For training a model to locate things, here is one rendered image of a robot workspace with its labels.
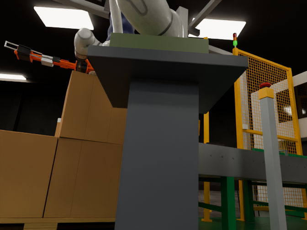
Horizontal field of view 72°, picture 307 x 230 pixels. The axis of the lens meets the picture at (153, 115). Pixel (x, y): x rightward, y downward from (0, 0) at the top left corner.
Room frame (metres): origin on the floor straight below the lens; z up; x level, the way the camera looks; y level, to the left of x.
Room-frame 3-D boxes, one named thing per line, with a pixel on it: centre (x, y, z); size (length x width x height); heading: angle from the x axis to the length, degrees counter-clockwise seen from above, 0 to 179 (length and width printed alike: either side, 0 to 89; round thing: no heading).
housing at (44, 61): (1.26, 0.73, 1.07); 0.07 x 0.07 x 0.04; 22
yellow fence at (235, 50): (2.63, -1.52, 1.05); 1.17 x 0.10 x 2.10; 112
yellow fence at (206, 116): (2.62, -0.69, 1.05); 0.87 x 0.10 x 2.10; 164
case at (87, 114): (1.43, 0.31, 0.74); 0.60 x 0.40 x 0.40; 115
